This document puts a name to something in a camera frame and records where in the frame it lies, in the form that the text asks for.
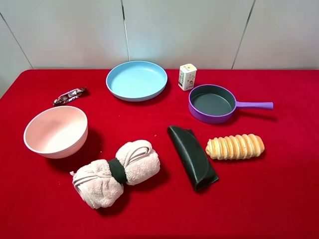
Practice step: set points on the pink towel black band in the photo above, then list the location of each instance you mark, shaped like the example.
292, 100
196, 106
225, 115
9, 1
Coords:
101, 182

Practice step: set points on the light blue round plate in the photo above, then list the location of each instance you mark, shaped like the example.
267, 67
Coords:
136, 81

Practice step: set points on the black glasses case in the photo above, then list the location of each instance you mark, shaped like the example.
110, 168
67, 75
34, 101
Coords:
193, 157

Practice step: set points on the small white yellow carton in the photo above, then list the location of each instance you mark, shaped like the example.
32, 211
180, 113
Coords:
187, 75

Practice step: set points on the purple toy frying pan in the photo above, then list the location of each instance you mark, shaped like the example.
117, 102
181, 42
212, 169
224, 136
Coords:
215, 104

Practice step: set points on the striped bread roll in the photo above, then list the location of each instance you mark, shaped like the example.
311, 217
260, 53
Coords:
235, 147

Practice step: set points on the brown candy bar wrapper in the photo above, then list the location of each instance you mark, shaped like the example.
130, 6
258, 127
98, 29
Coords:
69, 96

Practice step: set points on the pink ribbed bowl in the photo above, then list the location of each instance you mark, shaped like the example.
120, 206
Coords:
57, 132

